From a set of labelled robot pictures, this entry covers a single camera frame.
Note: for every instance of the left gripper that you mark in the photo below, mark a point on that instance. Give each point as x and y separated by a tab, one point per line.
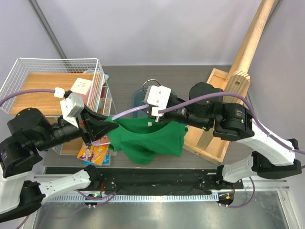
93	125

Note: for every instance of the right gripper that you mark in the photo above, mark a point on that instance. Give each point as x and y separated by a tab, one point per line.
163	117

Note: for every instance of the lilac plastic clothes hanger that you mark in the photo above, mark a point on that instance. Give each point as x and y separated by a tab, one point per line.
138	108

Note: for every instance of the green tank top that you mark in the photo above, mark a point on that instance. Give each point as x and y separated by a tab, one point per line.
142	139

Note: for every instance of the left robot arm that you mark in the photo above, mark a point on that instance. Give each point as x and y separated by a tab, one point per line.
20	197

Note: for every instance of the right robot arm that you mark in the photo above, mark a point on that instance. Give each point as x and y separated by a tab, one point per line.
231	118

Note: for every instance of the colourful children's book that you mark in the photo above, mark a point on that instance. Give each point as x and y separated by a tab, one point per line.
98	153

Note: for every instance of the pink white cube socket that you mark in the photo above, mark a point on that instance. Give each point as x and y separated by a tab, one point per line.
82	87

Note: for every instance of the teal plastic basin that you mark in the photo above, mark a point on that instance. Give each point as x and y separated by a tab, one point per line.
137	100

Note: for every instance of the light blue plush toy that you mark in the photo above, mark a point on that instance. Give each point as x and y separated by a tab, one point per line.
97	89

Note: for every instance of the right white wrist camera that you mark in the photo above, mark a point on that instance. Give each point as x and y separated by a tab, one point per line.
157	97

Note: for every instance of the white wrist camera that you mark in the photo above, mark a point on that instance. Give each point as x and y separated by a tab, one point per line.
157	97
71	105

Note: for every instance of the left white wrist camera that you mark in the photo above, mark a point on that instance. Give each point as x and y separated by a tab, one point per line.
71	105

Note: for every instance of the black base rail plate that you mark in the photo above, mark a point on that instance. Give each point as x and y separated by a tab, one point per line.
160	182

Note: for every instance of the white wire shelf rack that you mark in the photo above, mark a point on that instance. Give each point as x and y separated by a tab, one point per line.
35	78

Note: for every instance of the white slotted cable duct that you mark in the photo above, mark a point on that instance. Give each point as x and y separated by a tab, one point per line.
74	197

